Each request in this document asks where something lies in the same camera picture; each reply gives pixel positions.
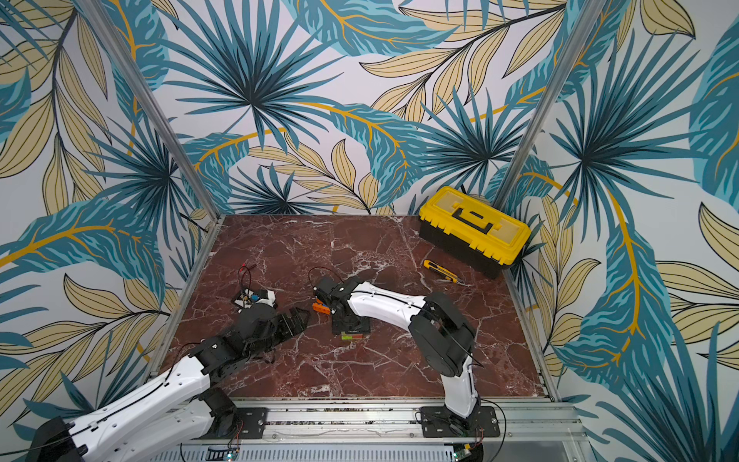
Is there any orange 2x4 lego brick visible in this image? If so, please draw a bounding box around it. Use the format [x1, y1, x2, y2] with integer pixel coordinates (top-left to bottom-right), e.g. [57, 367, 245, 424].
[312, 303, 331, 315]

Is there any aluminium frame post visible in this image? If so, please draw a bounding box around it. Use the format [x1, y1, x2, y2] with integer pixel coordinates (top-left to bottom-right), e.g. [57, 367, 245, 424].
[493, 0, 604, 211]
[78, 0, 221, 221]

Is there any right aluminium frame post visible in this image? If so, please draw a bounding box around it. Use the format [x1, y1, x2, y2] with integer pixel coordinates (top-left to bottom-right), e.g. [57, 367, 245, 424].
[493, 0, 604, 211]

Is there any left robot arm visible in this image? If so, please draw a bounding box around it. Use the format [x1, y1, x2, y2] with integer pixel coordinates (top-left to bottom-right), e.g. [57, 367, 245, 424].
[25, 302, 311, 461]

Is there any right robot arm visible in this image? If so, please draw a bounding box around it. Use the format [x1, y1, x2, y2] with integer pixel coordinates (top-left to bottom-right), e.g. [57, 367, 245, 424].
[313, 276, 480, 422]

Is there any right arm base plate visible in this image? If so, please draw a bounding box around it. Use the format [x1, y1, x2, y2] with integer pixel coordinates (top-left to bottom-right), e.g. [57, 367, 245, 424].
[415, 406, 502, 438]

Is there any yellow black toolbox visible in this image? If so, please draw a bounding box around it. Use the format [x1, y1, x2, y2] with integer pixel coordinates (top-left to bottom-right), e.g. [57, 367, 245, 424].
[419, 187, 532, 279]

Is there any yellow utility knife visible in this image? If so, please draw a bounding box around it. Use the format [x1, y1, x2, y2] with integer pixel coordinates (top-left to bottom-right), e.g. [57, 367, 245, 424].
[423, 259, 459, 284]

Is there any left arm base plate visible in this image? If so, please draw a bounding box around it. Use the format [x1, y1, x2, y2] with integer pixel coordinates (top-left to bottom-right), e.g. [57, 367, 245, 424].
[198, 407, 268, 440]

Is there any black charging board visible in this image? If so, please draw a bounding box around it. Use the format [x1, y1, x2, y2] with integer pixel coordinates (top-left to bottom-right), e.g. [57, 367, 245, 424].
[231, 290, 254, 312]

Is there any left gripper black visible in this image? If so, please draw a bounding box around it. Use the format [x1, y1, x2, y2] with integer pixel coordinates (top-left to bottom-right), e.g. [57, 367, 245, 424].
[246, 305, 312, 361]

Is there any left aluminium frame post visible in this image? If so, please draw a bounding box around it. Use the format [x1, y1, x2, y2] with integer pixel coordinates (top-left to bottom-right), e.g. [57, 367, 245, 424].
[78, 0, 221, 221]

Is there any aluminium front rail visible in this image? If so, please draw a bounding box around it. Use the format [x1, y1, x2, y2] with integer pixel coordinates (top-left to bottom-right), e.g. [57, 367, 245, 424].
[180, 398, 596, 461]

